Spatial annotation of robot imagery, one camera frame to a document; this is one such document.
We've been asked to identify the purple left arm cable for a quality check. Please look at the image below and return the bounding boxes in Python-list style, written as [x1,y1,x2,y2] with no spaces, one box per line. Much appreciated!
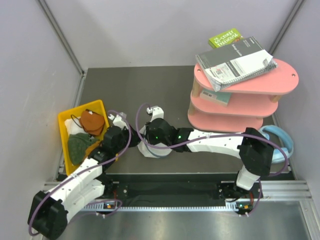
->
[27,109,132,237]

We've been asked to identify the grey spiral-bound manual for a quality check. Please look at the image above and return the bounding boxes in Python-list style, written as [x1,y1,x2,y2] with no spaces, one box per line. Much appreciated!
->
[195,36,278,92]

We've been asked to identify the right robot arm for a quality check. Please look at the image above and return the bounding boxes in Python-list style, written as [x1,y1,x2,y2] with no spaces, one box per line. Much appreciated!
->
[138,118,274,198]

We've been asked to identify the pink three-tier shelf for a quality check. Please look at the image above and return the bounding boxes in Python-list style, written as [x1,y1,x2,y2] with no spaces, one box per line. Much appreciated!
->
[187,59,299,133]

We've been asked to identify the green garment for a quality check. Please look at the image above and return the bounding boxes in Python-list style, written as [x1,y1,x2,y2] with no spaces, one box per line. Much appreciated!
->
[67,133,98,165]

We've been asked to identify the green treehouse book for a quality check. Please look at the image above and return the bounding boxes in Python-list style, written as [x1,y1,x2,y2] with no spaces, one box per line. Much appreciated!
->
[208,28,244,49]

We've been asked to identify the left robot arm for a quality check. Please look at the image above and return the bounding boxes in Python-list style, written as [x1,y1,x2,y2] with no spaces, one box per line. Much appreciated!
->
[27,126,141,240]

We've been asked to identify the mustard yellow garment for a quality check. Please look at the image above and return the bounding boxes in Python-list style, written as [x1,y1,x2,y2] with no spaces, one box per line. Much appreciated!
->
[84,140,101,158]

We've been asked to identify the white garment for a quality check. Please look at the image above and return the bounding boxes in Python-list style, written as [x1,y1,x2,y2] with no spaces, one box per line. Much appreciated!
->
[64,118,86,136]

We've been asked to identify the teal paperback book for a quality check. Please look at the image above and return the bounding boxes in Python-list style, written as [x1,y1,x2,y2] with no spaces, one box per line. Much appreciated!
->
[199,89,232,107]

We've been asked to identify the orange bra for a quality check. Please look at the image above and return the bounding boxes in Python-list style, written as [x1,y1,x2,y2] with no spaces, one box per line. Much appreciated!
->
[79,109,105,136]

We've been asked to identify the light blue headphones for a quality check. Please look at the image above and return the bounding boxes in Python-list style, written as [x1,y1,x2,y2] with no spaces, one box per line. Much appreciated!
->
[258,125,294,164]

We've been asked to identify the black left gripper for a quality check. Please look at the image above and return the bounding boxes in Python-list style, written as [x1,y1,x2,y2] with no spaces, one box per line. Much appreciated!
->
[113,124,145,155]

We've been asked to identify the yellow plastic bin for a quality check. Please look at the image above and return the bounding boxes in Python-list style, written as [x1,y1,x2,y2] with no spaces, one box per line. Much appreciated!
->
[57,99,110,176]

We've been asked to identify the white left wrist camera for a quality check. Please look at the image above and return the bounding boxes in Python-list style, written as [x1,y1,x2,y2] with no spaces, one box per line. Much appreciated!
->
[108,112,128,130]

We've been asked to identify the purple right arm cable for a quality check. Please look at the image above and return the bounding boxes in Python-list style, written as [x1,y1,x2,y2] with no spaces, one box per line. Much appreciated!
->
[134,103,290,177]

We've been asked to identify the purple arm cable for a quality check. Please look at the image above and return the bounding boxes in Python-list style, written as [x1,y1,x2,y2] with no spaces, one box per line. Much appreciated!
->
[27,109,132,237]
[134,103,290,177]

